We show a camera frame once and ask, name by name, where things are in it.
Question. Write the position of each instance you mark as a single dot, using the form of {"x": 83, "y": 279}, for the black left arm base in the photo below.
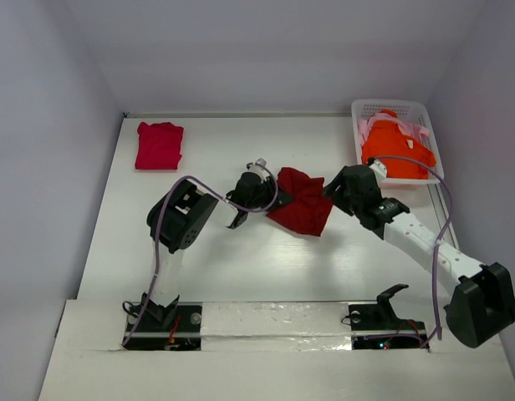
{"x": 176, "y": 327}

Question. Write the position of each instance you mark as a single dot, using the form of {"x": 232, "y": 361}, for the orange t shirt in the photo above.
{"x": 402, "y": 154}

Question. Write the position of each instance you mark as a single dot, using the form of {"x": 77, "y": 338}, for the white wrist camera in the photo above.
{"x": 258, "y": 166}
{"x": 378, "y": 168}

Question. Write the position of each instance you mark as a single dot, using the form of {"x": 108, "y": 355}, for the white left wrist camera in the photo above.
{"x": 258, "y": 166}

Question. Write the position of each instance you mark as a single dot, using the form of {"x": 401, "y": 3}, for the white plastic laundry basket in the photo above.
{"x": 408, "y": 111}

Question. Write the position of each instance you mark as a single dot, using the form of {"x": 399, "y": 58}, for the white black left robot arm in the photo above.
{"x": 177, "y": 219}

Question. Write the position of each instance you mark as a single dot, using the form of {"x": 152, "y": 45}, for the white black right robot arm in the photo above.
{"x": 482, "y": 301}

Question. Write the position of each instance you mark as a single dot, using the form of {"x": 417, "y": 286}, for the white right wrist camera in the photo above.
{"x": 378, "y": 168}

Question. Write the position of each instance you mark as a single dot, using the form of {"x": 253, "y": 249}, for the folded bright red t shirt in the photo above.
{"x": 159, "y": 146}

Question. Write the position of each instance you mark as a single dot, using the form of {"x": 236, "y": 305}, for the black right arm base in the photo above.
{"x": 375, "y": 326}

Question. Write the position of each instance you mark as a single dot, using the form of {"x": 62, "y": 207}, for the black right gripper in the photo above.
{"x": 341, "y": 189}

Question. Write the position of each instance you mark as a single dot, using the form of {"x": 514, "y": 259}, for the pink t shirt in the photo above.
{"x": 418, "y": 132}

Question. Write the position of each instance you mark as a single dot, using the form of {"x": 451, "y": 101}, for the dark red t shirt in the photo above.
{"x": 308, "y": 211}

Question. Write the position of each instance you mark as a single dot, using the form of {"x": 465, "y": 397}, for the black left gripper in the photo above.
{"x": 270, "y": 189}

